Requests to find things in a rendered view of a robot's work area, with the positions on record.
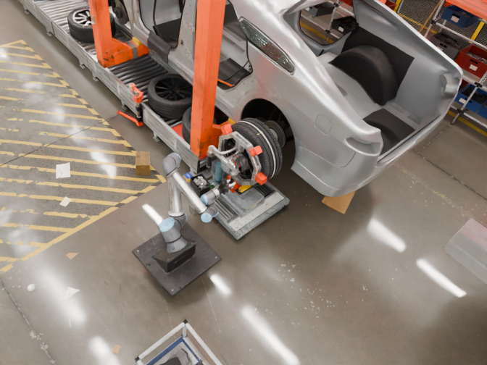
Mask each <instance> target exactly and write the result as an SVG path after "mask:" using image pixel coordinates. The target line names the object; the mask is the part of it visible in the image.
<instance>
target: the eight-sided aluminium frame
mask: <svg viewBox="0 0 487 365"><path fill-rule="evenodd" d="M229 138H233V139H234V140H236V141H237V142H238V143H239V144H241V145H242V146H243V147H244V148H245V149H246V151H247V153H248V155H249V158H250V160H251V163H252V165H253V167H254V170H253V174H252V177H251V179H247V180H245V179H243V178H242V177H241V176H240V175H239V176H237V177H236V178H234V180H235V181H236V182H237V183H238V184H239V185H254V184H256V183H257V181H256V180H255V177H256V175H257V174H259V173H260V170H261V164H260V163H259V160H258V157H257V156H253V157H252V156H251V154H250V152H249V150H251V149H253V145H252V144H251V143H250V142H248V141H247V140H246V139H245V138H244V137H243V136H242V135H240V134H239V133H238V132H233V133H230V134H228V135H221V136H220V138H219V145H218V150H219V151H225V143H226V139H229Z"/></svg>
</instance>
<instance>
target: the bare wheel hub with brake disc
mask: <svg viewBox="0 0 487 365"><path fill-rule="evenodd" d="M264 124H265V125H266V126H268V127H269V129H270V130H271V131H272V133H273V134H274V136H275V137H276V139H277V141H278V143H279V145H280V148H282V147H284V145H285V142H286V137H285V134H284V132H283V129H282V128H281V126H280V125H279V124H278V123H276V122H274V121H271V120H270V121H267V122H265V123H264Z"/></svg>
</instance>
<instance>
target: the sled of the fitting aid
mask: <svg viewBox="0 0 487 365"><path fill-rule="evenodd" d="M219 197H220V198H221V199H222V200H223V201H224V202H225V203H226V204H227V205H228V206H229V207H230V208H231V209H232V210H234V212H235V213H237V215H238V216H239V217H240V218H242V217H244V216H246V215H247V214H248V213H250V212H251V211H253V210H255V209H256V208H257V207H259V206H261V205H262V204H263V203H264V202H265V198H264V199H263V200H262V201H260V202H259V203H257V204H256V205H254V206H253V207H251V208H250V209H248V210H247V211H245V212H244V211H243V210H242V209H241V208H240V207H239V206H237V205H236V204H235V203H234V202H233V201H232V200H231V199H230V198H229V197H228V196H227V195H226V194H225V195H223V194H222V193H221V194H220V196H219Z"/></svg>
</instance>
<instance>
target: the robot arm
mask: <svg viewBox="0 0 487 365"><path fill-rule="evenodd" d="M180 161H181V157H180V156H179V155H178V154H177V153H171V154H169V155H168V156H166V157H165V158H164V159H163V161H162V169H163V171H164V173H165V174H166V176H167V179H168V188H169V197H170V211H169V212H168V216H169V218H166V219H164V220H163V221H161V222H160V223H159V229H160V231H161V233H162V235H163V237H164V239H165V241H166V243H167V250H168V252H169V253H172V252H176V251H179V250H180V249H182V248H183V247H185V246H186V244H187V241H186V240H185V239H184V238H183V237H182V235H181V234H180V230H181V228H182V227H183V226H184V225H185V223H186V222H187V216H186V213H185V212H184V210H182V200H181V192H182V193H183V194H184V196H185V197H186V198H187V199H188V200H189V201H190V202H191V204H192V205H193V206H194V208H195V209H196V210H197V211H198V213H199V214H200V215H201V220H202V221H203V222H210V221H211V220H212V218H213V217H215V216H217V215H218V213H219V212H218V209H217V207H216V205H215V202H214V200H215V199H216V198H218V197H219V196H220V194H221V193H222V194H223V195H225V194H226V192H227V193H228V191H229V190H228V189H232V188H233V186H234V185H235V184H236V182H234V183H232V184H229V182H230V180H222V182H221V183H220V186H219V188H213V189H211V190H210V191H209V192H207V193H205V194H203V195H202V196H201V199H200V198H199V197H198V196H197V195H196V193H195V192H194V191H193V190H192V188H191V187H190V186H189V184H188V183H187V182H186V181H185V180H184V179H183V177H182V176H181V175H180ZM228 184H229V186H228Z"/></svg>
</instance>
